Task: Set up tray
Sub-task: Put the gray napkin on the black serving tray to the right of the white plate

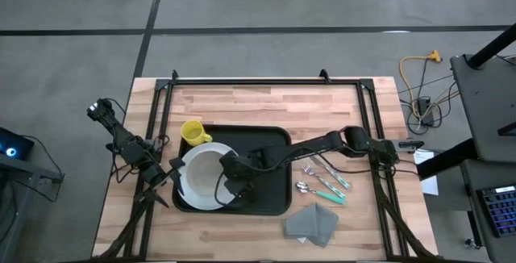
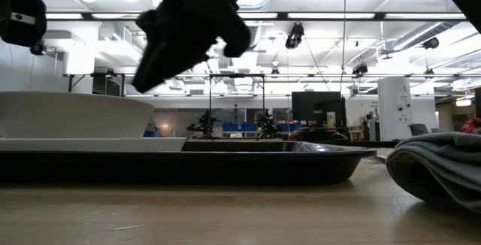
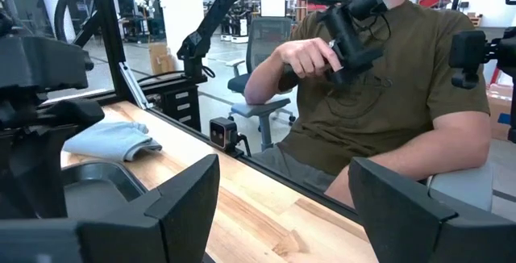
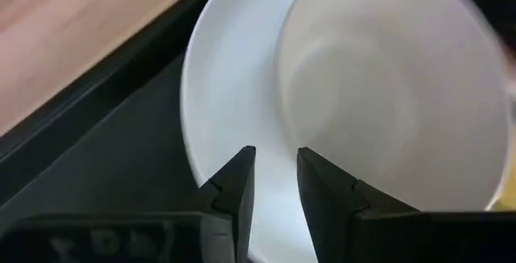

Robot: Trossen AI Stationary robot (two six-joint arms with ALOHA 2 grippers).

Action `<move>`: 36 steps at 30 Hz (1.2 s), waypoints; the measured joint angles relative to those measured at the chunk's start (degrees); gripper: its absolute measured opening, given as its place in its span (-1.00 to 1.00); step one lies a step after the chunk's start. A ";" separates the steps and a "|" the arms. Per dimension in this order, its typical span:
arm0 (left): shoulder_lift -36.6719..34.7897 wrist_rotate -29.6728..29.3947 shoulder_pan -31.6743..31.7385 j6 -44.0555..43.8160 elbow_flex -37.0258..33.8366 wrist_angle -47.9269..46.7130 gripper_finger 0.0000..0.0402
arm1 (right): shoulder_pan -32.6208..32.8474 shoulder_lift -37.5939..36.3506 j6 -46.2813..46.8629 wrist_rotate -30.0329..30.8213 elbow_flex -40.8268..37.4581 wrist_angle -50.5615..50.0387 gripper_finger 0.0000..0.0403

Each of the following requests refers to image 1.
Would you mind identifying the black metal rig frame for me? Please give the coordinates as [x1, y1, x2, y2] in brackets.
[91, 68, 441, 263]

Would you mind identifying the white ceramic bowl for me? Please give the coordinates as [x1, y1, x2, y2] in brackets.
[188, 152, 227, 198]

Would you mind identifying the spoon with plain teal handle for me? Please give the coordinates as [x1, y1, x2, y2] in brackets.
[296, 181, 347, 206]

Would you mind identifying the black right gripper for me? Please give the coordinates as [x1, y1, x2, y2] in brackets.
[219, 151, 256, 198]

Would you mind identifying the yellow ceramic mug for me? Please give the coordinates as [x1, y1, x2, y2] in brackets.
[180, 119, 214, 148]

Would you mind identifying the white ceramic plate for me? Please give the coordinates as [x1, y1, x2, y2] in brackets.
[178, 141, 239, 211]

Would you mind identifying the grey cloth napkin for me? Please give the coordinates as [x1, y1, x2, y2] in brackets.
[284, 202, 339, 248]

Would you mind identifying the black plastic serving tray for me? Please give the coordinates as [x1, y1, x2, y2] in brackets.
[172, 123, 293, 217]

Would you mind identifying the black side table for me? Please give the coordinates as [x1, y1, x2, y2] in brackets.
[449, 52, 516, 164]

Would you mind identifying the dark grey desk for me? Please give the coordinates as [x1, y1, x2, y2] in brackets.
[459, 158, 516, 263]

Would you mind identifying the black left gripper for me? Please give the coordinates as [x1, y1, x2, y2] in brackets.
[140, 157, 186, 209]

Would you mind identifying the knife with patterned teal handle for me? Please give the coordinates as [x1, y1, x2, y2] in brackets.
[310, 156, 352, 190]

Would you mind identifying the black box with blue light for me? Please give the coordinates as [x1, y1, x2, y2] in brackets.
[0, 127, 35, 161]

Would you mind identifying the black power adapter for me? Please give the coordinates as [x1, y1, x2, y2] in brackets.
[416, 96, 435, 127]

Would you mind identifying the black metal pole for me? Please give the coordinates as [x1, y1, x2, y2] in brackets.
[466, 23, 516, 69]

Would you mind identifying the black metal beam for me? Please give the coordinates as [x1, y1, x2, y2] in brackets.
[416, 137, 479, 180]

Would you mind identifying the black metal stand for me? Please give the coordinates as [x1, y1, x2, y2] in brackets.
[0, 156, 65, 263]

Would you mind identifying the white paper sheet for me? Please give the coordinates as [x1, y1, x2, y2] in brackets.
[413, 148, 439, 197]

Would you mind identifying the keyboard with blue backlight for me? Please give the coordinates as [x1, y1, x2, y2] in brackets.
[476, 185, 516, 239]

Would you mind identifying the yellow extension cord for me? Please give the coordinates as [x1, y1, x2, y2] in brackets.
[398, 49, 443, 119]

